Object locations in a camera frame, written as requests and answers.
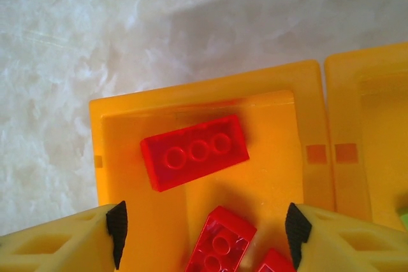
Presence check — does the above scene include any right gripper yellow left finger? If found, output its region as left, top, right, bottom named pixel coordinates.
left=0, top=200, right=128, bottom=272

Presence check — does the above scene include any orange plastic container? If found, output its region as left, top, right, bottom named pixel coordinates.
left=324, top=41, right=408, bottom=232
left=89, top=59, right=336, bottom=272

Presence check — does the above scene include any red lego brick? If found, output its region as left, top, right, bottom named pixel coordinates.
left=184, top=205, right=258, bottom=272
left=140, top=113, right=251, bottom=193
left=254, top=247, right=296, bottom=272

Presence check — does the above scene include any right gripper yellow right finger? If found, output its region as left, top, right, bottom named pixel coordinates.
left=284, top=202, right=408, bottom=272

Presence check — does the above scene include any lime green lego brick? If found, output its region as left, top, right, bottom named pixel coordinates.
left=395, top=201, right=408, bottom=232

